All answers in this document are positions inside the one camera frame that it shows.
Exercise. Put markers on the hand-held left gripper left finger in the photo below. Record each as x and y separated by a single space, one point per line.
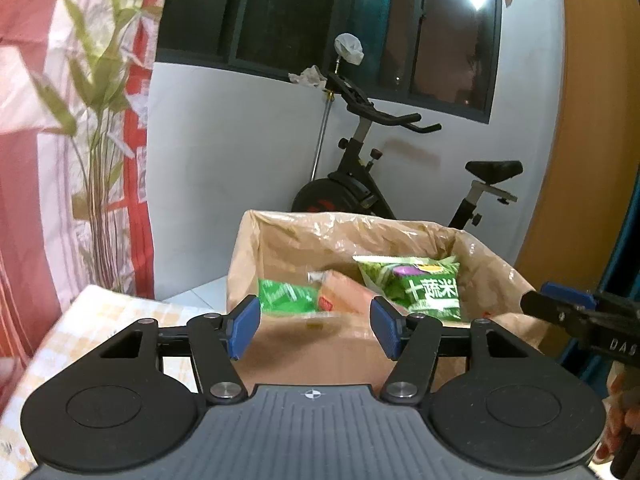
245 327

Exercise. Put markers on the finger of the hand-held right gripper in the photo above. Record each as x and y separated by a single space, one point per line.
555 310

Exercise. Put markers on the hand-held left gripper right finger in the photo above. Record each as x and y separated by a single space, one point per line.
385 330

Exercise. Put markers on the green triangle chip bag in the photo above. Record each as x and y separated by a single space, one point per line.
285 297

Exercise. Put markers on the orange snack packet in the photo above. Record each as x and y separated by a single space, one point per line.
345 292

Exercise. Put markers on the white green vegetable cracker bag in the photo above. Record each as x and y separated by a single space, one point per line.
430 290

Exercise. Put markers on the cardboard box with plastic liner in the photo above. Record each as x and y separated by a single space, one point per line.
310 345

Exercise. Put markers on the person's right hand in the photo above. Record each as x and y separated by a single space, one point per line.
617 410

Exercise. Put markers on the orange checked floral tablecloth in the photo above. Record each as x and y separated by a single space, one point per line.
100 310

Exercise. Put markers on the black exercise bike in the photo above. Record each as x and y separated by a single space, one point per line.
350 185

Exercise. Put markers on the orange wooden panel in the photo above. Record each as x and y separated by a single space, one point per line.
575 135

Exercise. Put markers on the metal pole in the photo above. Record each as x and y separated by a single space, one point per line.
321 135

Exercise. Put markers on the white crumpled tissue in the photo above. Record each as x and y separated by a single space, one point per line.
306 77

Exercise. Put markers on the red white floral curtain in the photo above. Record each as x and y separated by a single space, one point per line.
60 135

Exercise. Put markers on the clear plastic bag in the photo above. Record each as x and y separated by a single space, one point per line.
349 47

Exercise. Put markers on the dark framed window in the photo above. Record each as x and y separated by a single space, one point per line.
300 15

